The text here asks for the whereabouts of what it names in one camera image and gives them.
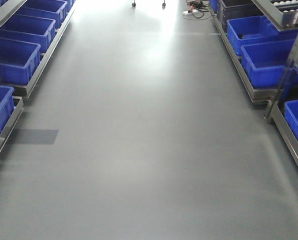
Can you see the white power strip with cable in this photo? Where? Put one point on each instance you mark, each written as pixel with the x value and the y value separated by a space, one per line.
pixel 198 10

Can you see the right steel shelf rack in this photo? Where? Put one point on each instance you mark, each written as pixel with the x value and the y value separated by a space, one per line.
pixel 283 14

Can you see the left steel shelf rack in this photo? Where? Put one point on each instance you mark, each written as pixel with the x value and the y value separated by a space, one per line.
pixel 8 8

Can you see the steel shelf rack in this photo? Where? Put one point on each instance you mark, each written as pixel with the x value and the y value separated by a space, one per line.
pixel 8 8
pixel 283 14

